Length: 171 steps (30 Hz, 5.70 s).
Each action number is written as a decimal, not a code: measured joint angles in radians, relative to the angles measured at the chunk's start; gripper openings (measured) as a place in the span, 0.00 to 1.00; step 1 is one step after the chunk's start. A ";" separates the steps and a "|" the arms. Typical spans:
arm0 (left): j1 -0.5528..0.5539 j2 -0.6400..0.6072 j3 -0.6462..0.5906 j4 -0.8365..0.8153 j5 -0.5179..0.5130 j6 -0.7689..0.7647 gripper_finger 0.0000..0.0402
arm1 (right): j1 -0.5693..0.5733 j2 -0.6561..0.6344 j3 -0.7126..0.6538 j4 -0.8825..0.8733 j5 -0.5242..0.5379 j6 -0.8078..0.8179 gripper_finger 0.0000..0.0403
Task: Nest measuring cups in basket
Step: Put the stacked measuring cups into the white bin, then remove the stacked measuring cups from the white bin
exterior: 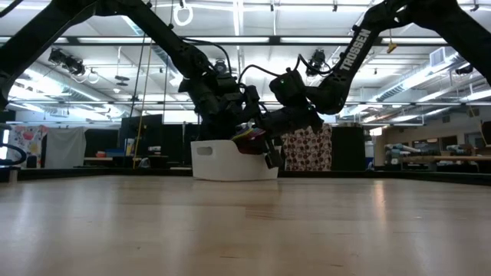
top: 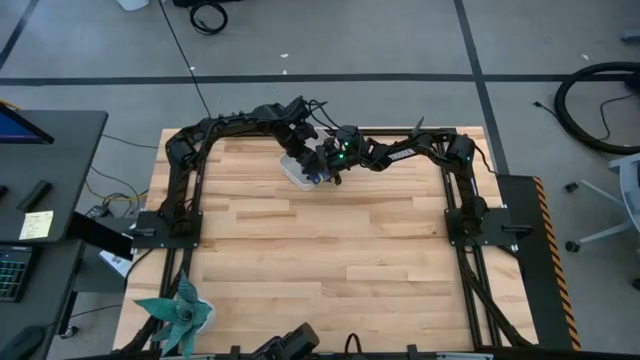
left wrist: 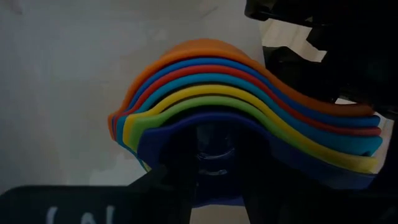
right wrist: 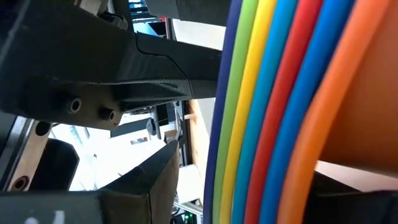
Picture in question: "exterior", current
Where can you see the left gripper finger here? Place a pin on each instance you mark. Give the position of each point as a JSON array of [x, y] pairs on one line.
[[249, 103], [222, 133]]

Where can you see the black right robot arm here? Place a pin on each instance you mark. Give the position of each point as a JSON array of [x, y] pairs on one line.
[[353, 53]]

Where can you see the black partition panel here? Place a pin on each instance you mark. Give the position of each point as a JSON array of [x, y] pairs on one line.
[[147, 130]]

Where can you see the orange measuring cup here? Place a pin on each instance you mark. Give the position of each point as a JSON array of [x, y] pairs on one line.
[[249, 147]]

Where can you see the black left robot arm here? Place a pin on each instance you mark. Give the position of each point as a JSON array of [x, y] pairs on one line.
[[38, 30]]

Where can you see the white vent grille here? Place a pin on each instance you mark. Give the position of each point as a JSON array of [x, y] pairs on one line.
[[437, 57]]

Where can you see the red dotted cloth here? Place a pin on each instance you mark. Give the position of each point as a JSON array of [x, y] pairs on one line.
[[307, 149]]

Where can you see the black ceiling lamp pair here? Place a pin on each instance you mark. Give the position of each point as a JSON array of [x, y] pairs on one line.
[[73, 65]]

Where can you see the round black ceiling lamp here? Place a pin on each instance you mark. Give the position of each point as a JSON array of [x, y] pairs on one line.
[[221, 65]]

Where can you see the wooden workbench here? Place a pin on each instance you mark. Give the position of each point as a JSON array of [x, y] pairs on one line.
[[468, 158]]

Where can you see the thin black crossbeam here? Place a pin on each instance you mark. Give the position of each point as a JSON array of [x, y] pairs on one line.
[[383, 103]]

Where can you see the grey hanging cloth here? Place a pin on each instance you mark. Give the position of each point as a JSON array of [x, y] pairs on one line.
[[65, 147]]

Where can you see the black disc ceiling fixture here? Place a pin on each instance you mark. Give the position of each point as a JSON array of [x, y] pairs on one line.
[[122, 78]]

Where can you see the black cabinet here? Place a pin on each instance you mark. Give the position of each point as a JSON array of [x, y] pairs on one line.
[[347, 149]]

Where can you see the silver ventilation duct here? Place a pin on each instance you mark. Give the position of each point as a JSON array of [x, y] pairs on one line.
[[406, 82], [46, 82]]

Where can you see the floral print cloth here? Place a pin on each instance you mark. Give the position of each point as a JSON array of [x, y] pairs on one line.
[[28, 134]]

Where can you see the grey background robot arm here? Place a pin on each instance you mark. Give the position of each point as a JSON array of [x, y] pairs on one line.
[[399, 148]]

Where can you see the black aluminium table frame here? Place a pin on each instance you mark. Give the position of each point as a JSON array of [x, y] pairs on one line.
[[403, 175]]

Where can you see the small grey post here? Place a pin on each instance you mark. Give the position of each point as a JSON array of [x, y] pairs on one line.
[[13, 176]]

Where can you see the black overhead crossbeam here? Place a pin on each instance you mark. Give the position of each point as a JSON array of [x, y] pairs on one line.
[[274, 40]]

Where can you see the white plastic basket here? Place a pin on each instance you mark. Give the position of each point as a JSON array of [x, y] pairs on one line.
[[222, 165]]

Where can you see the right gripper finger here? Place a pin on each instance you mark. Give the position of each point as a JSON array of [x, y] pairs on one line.
[[264, 140]]

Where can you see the blue storage bin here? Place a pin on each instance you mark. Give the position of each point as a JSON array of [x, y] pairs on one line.
[[115, 153]]

